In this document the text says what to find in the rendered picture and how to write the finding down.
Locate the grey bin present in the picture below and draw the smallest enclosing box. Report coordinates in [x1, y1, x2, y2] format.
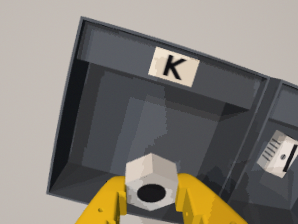
[46, 16, 298, 224]

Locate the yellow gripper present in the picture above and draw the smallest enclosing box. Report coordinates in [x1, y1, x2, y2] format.
[75, 173, 248, 224]

